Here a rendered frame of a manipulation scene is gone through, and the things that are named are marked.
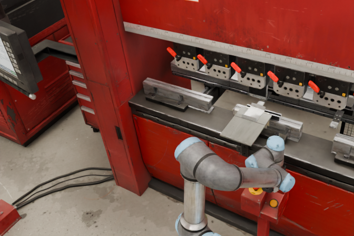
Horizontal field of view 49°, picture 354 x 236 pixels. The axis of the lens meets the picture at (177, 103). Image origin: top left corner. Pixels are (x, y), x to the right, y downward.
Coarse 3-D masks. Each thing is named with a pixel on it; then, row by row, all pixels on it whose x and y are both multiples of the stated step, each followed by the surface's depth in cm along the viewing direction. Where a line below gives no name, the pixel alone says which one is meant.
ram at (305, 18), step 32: (128, 0) 221; (160, 0) 208; (224, 0) 186; (256, 0) 177; (288, 0) 168; (320, 0) 161; (352, 0) 154; (192, 32) 209; (224, 32) 197; (256, 32) 187; (288, 32) 177; (320, 32) 169; (352, 32) 161; (288, 64) 187; (352, 64) 169
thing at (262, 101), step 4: (272, 80) 233; (268, 84) 231; (272, 84) 230; (268, 88) 230; (272, 88) 229; (268, 92) 229; (272, 92) 229; (268, 96) 226; (260, 100) 224; (264, 100) 224; (260, 104) 222
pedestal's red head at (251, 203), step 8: (248, 192) 202; (264, 192) 201; (272, 192) 205; (288, 192) 203; (248, 200) 200; (256, 200) 198; (264, 200) 203; (280, 200) 202; (248, 208) 204; (256, 208) 201; (264, 208) 202; (272, 208) 202; (280, 208) 196; (264, 216) 201; (272, 216) 198; (280, 216) 201
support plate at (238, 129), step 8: (240, 112) 219; (232, 120) 214; (240, 120) 213; (248, 120) 213; (264, 120) 211; (232, 128) 209; (240, 128) 208; (248, 128) 208; (256, 128) 207; (224, 136) 205; (232, 136) 204; (240, 136) 203; (248, 136) 203; (256, 136) 202; (248, 144) 199
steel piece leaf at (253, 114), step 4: (252, 108) 220; (256, 108) 220; (248, 112) 218; (252, 112) 217; (256, 112) 217; (260, 112) 217; (244, 116) 214; (248, 116) 212; (252, 116) 214; (256, 116) 214; (252, 120) 212; (256, 120) 210
